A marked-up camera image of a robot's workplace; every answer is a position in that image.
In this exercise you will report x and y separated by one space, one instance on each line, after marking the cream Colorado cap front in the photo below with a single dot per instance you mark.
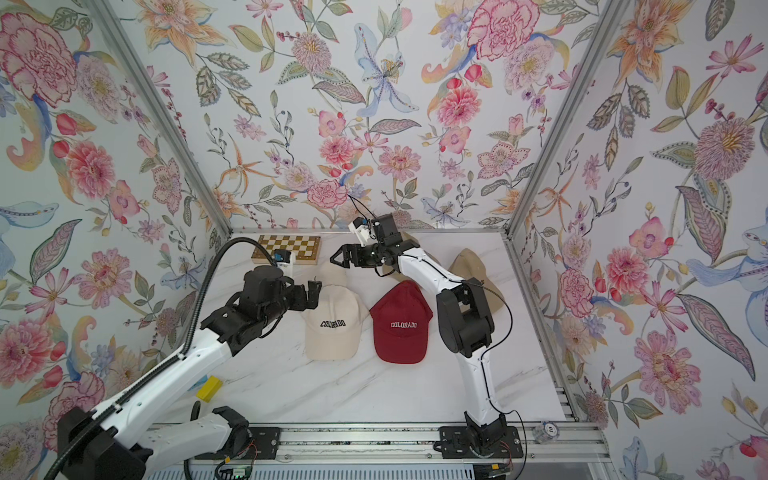
333 329

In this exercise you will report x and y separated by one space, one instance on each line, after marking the tan cap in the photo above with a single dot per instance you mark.
415 264
468 265

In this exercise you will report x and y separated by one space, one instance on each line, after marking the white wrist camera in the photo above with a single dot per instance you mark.
284 259
363 230

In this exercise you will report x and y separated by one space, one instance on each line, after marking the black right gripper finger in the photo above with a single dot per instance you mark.
341 261
344 252

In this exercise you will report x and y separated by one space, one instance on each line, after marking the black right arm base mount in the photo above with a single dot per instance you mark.
491 440

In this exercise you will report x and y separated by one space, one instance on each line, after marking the red Colorado cap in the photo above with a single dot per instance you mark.
401 321

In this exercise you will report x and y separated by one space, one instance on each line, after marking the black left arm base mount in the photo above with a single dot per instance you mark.
244 441

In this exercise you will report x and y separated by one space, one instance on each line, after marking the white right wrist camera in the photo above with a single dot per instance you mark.
363 230

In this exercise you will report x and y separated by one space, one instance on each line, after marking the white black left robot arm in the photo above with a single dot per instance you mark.
116 440

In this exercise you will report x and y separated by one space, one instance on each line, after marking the wooden chessboard box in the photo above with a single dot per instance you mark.
304 249

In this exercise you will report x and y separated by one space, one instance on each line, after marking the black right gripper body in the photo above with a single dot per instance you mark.
354 256

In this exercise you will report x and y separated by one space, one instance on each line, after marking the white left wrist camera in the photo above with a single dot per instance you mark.
284 259

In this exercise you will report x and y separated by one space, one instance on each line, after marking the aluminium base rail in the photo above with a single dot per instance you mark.
412 443

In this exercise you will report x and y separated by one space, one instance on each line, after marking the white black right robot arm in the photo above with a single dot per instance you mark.
464 316

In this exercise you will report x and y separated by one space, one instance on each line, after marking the yellow block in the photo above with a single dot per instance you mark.
209 389

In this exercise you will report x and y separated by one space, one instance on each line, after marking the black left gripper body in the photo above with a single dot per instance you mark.
295 298

